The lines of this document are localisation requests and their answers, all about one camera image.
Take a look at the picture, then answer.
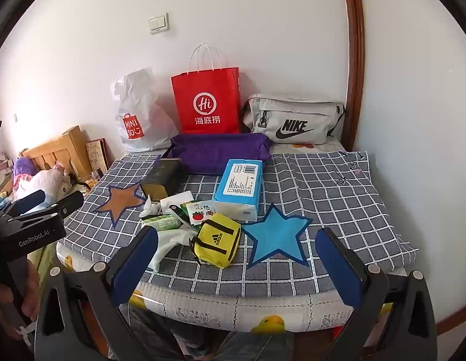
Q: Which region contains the grey waist bag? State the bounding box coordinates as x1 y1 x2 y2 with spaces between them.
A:
241 93 346 145

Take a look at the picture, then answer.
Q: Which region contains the person's left hand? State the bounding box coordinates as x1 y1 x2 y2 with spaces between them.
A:
0 259 42 347

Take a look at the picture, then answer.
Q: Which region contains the green tissue packet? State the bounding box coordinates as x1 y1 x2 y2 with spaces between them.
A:
139 195 162 219

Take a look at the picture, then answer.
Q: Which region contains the white plastic shopping bag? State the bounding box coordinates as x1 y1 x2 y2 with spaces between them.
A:
112 67 181 153

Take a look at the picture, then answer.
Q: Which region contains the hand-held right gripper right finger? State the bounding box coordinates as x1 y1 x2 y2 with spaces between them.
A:
315 227 439 361

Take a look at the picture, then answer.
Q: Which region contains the grey plaid star cloth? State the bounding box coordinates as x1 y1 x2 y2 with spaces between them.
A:
62 150 419 298

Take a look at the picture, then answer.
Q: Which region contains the white tomato print packet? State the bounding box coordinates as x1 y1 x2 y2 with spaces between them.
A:
186 200 216 230

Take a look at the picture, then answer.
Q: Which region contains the purple plush toy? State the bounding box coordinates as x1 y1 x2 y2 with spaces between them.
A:
13 158 34 181

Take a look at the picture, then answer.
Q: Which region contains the blue tissue pack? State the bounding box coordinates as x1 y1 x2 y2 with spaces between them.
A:
211 159 264 222

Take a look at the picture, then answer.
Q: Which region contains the wooden nightstand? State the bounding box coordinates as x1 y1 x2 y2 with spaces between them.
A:
81 173 106 192

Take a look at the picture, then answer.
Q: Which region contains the green bed sheet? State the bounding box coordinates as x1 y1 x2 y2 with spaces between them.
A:
28 241 59 282

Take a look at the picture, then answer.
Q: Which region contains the yellow zip pouch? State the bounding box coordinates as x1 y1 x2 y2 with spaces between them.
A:
190 212 242 269

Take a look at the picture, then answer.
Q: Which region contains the wooden bedside table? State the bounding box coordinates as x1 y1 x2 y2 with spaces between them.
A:
86 138 109 175

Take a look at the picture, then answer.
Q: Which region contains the wooden headboard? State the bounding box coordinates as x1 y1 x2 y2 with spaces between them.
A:
23 125 93 181

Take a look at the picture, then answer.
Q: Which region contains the dark green tin box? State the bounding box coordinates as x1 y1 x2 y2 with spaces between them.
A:
140 158 185 202

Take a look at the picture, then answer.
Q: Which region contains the purple towel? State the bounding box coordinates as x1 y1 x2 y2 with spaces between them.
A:
169 133 272 175

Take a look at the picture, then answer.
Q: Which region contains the floral quilt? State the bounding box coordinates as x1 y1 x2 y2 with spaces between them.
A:
0 165 87 211

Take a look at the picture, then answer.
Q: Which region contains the white light switch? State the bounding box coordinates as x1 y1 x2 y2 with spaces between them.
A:
148 13 169 34

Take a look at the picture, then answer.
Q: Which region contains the white cotton glove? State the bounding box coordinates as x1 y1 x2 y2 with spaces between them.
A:
148 226 198 273

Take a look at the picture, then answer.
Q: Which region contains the green wet wipe pack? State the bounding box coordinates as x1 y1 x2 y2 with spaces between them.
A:
143 214 183 232

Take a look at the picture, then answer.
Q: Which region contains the green foil packet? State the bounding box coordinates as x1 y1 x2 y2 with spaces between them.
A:
179 202 194 227

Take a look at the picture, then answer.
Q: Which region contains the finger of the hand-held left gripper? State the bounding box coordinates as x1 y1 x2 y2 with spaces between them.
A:
49 191 85 221
8 189 46 217

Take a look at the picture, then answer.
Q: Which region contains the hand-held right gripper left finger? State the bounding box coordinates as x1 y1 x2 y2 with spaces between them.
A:
35 226 160 361

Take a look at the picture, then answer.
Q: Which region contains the red paper bag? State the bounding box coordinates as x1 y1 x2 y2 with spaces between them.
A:
170 43 241 135

